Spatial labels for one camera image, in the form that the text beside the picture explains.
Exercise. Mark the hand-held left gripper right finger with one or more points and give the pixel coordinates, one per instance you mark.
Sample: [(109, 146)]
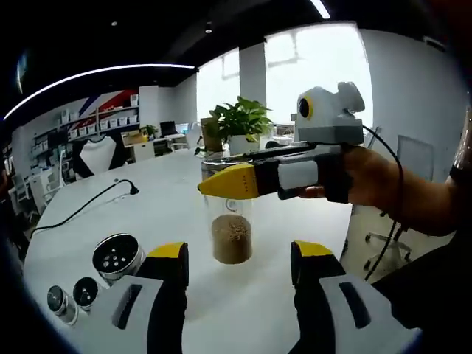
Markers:
[(332, 306)]

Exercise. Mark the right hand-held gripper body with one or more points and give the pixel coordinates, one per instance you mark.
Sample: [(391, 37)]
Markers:
[(332, 121)]

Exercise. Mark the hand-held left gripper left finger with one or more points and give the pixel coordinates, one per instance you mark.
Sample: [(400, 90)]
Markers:
[(140, 306)]

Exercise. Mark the small white-powder seasoning bottle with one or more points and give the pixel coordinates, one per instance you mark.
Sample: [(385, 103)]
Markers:
[(60, 302), (85, 293)]

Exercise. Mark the tall white-powder seasoning bottle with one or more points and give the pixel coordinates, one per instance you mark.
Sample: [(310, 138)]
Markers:
[(116, 254)]

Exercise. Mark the tall brown-spice seasoning bottle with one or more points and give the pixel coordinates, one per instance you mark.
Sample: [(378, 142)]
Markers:
[(232, 239)]

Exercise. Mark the person's right hand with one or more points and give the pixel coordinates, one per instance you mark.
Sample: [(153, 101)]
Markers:
[(376, 180)]

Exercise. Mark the potted plant in white pot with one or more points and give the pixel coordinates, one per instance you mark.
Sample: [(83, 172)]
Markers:
[(241, 119)]

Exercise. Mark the brown paper bag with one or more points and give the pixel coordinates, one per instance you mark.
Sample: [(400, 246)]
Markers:
[(211, 136)]

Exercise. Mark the black-rimmed white office chair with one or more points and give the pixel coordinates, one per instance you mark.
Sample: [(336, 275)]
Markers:
[(357, 228)]

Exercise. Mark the black laptop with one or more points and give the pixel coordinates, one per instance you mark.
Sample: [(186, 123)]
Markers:
[(168, 128)]

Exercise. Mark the white low cabinet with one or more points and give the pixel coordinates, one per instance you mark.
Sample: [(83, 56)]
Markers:
[(144, 152)]

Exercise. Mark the small green desk plant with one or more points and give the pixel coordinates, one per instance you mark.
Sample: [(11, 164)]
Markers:
[(149, 131)]

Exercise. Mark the yellow box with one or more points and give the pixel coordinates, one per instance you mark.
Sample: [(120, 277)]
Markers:
[(132, 139)]

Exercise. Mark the straight ceiling light strip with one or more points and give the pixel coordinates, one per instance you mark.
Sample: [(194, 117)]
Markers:
[(320, 8)]

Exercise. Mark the chair with black-white garment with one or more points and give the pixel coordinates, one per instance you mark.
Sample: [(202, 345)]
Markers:
[(96, 155)]

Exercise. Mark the curved ceiling light strip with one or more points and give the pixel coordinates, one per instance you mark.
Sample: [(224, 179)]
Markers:
[(147, 66)]

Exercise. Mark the wall shelf with white boxes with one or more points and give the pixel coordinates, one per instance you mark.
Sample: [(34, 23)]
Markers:
[(110, 121)]

